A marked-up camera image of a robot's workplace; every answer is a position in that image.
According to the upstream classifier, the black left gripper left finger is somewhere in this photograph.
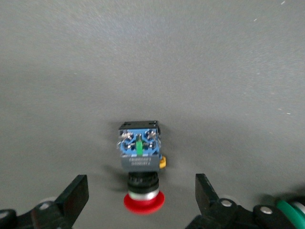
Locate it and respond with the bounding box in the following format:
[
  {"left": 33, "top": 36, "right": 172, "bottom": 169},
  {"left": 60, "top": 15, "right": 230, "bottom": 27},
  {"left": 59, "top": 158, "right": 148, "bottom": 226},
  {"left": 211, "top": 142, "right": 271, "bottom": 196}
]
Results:
[{"left": 0, "top": 174, "right": 90, "bottom": 229}]

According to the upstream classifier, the green push button switch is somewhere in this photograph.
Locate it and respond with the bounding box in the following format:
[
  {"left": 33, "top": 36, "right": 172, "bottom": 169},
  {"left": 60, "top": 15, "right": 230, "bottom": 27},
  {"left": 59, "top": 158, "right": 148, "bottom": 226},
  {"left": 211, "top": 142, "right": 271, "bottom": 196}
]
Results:
[{"left": 273, "top": 197, "right": 305, "bottom": 229}]

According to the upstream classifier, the red push button switch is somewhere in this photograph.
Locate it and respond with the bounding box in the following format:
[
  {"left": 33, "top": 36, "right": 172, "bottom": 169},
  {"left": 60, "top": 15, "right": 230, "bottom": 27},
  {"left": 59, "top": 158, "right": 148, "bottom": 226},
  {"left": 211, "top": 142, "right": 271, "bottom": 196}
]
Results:
[{"left": 116, "top": 120, "right": 167, "bottom": 216}]

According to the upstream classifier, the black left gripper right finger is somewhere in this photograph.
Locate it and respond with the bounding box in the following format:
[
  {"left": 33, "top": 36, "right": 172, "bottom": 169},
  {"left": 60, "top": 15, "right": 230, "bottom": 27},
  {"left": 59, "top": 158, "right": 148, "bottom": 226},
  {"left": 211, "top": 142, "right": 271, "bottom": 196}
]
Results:
[{"left": 185, "top": 173, "right": 296, "bottom": 229}]

